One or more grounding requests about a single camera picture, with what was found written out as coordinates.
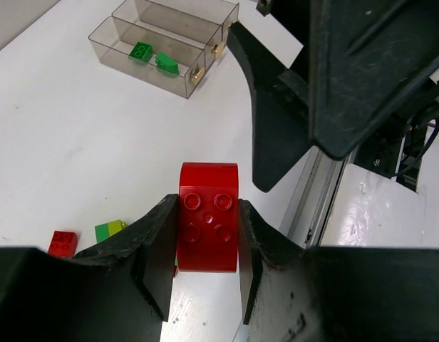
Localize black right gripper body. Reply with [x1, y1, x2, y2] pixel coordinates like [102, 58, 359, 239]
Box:
[354, 79, 439, 178]

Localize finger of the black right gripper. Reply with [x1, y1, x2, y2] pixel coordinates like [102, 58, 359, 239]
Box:
[309, 1, 439, 160]
[227, 22, 312, 192]

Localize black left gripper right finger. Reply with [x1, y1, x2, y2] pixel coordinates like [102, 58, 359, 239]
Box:
[239, 200, 439, 341]

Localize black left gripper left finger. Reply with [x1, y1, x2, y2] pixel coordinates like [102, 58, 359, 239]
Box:
[0, 194, 178, 341]

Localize small green lego brick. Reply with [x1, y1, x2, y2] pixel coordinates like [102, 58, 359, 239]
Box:
[95, 223, 110, 243]

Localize lime long lego brick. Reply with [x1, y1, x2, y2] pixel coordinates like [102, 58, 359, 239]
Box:
[107, 219, 128, 237]

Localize red curved lego brick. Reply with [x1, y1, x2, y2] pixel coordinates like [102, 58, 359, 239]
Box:
[177, 162, 239, 273]

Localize green curved lego brick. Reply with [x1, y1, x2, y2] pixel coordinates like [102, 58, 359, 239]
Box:
[155, 53, 180, 78]

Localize green square lego brick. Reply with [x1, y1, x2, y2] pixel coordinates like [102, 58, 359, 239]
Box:
[129, 41, 153, 63]

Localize clear middle container bin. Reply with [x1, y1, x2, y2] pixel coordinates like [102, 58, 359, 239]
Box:
[112, 1, 225, 68]

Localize clear container bin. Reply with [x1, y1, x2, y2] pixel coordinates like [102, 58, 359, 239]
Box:
[88, 16, 207, 98]
[112, 1, 225, 68]
[135, 0, 237, 42]

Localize clear right container bin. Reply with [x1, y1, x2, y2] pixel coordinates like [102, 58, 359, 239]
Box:
[135, 0, 237, 42]

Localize clear left container bin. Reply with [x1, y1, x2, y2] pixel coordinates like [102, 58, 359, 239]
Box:
[88, 16, 207, 98]

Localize aluminium table edge rail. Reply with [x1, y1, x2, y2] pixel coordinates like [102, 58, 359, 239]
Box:
[279, 147, 344, 248]

